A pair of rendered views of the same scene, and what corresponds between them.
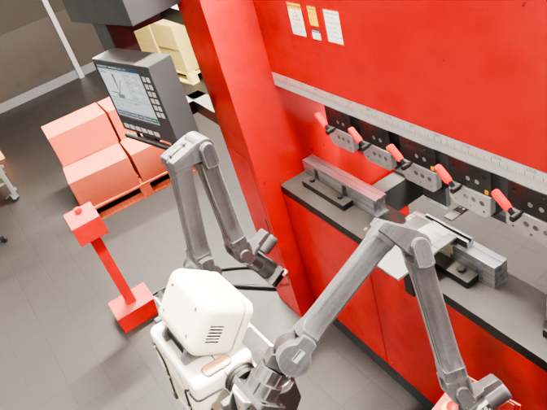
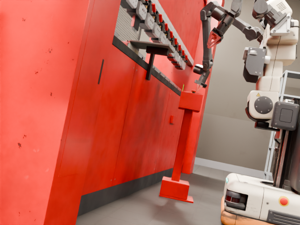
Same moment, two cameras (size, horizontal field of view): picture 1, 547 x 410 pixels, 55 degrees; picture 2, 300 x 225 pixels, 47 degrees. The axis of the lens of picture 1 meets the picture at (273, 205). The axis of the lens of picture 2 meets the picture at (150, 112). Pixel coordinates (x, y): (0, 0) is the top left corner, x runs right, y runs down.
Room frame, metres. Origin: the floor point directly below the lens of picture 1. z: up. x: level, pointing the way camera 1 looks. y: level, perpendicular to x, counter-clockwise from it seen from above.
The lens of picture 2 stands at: (3.00, 1.07, 0.48)
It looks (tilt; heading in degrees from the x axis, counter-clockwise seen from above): 2 degrees up; 219
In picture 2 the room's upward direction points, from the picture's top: 11 degrees clockwise
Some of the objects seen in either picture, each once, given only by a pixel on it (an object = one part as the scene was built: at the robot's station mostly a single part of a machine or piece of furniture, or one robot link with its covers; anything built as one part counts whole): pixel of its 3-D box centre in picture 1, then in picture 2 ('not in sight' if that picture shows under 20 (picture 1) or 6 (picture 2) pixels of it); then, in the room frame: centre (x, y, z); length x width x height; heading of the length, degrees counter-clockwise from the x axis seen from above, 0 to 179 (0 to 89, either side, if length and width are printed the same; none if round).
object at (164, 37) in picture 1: (183, 38); not in sight; (6.75, 0.45, 0.36); 1.21 x 0.87 x 0.71; 27
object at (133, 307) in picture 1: (111, 266); not in sight; (2.50, 1.01, 0.42); 0.25 x 0.20 x 0.83; 113
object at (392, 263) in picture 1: (407, 246); (152, 46); (1.30, -0.39, 1.00); 0.26 x 0.18 x 0.01; 113
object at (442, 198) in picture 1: (436, 194); (135, 24); (1.36, -0.53, 1.13); 0.10 x 0.02 x 0.10; 23
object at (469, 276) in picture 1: (438, 260); not in sight; (1.30, -0.49, 0.89); 0.30 x 0.05 x 0.03; 23
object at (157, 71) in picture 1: (145, 94); not in sight; (2.26, 0.39, 1.42); 0.45 x 0.12 x 0.36; 37
